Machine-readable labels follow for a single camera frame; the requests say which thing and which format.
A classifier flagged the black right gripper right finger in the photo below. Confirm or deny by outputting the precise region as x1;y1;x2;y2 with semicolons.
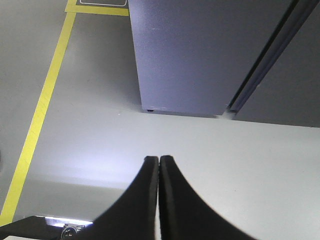
158;155;254;240

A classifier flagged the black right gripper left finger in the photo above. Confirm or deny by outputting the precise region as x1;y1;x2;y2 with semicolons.
82;156;159;240

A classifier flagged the fridge door white interior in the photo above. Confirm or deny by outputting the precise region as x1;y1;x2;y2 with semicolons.
128;0;291;116

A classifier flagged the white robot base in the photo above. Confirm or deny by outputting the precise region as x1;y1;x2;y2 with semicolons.
0;215;93;240

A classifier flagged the yellow floor tape line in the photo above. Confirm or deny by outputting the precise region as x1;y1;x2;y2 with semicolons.
0;0;129;226

